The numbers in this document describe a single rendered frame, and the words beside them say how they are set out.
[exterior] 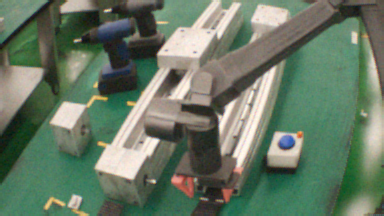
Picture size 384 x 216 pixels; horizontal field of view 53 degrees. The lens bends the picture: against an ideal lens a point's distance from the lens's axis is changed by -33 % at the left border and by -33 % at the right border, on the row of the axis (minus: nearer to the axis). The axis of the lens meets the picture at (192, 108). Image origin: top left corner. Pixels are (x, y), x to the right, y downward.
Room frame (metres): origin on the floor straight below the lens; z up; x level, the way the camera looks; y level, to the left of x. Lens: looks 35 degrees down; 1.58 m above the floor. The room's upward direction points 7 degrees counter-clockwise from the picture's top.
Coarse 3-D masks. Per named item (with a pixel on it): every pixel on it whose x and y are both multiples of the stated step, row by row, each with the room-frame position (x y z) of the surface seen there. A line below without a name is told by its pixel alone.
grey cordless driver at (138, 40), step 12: (132, 0) 1.42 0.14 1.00; (144, 0) 1.41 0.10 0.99; (156, 0) 1.40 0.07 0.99; (120, 12) 1.41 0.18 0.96; (132, 12) 1.41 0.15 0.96; (144, 12) 1.41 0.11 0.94; (144, 24) 1.41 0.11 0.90; (156, 24) 1.42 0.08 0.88; (132, 36) 1.44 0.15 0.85; (144, 36) 1.41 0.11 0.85; (156, 36) 1.40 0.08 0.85; (132, 48) 1.40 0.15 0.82; (144, 48) 1.39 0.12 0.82; (156, 48) 1.39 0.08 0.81
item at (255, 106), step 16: (256, 32) 1.34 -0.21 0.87; (272, 80) 1.08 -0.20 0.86; (240, 96) 1.05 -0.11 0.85; (256, 96) 1.06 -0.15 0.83; (272, 96) 1.07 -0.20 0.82; (240, 112) 1.01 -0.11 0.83; (256, 112) 0.95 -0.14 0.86; (224, 128) 0.92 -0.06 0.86; (240, 128) 0.94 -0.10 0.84; (256, 128) 0.90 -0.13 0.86; (224, 144) 0.91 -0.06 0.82; (240, 144) 0.85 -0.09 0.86; (256, 144) 0.90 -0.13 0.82; (240, 160) 0.80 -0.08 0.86; (240, 176) 0.78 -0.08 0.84
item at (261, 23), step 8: (264, 8) 1.45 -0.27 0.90; (272, 8) 1.45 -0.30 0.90; (280, 8) 1.46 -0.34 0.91; (256, 16) 1.38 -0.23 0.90; (264, 16) 1.38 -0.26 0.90; (272, 16) 1.38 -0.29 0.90; (280, 16) 1.39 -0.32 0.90; (288, 16) 1.44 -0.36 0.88; (256, 24) 1.34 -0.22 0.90; (264, 24) 1.33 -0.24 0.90; (272, 24) 1.32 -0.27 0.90; (264, 32) 1.33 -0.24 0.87
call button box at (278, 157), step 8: (280, 136) 0.89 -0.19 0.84; (296, 136) 0.87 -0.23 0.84; (272, 144) 0.86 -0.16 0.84; (296, 144) 0.85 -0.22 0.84; (272, 152) 0.84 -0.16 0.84; (280, 152) 0.83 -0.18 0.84; (288, 152) 0.82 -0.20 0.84; (296, 152) 0.82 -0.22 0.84; (264, 160) 0.87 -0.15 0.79; (272, 160) 0.83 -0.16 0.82; (280, 160) 0.82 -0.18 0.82; (288, 160) 0.81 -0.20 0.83; (296, 160) 0.81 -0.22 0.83; (272, 168) 0.83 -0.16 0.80; (280, 168) 0.82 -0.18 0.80; (288, 168) 0.81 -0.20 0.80; (296, 168) 0.81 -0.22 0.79
